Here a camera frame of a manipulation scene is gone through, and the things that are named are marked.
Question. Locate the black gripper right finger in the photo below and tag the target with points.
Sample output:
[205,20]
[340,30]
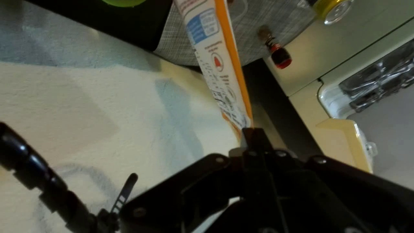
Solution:
[265,144]

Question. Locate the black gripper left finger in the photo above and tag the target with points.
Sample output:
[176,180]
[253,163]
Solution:
[251,140]

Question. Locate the red cap spice bottle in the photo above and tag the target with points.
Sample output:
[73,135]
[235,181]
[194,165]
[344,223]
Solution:
[275,49]

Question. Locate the black zip tie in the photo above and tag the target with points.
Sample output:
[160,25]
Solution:
[122,194]

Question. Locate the green round lid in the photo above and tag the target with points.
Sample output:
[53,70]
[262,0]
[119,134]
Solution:
[124,3]

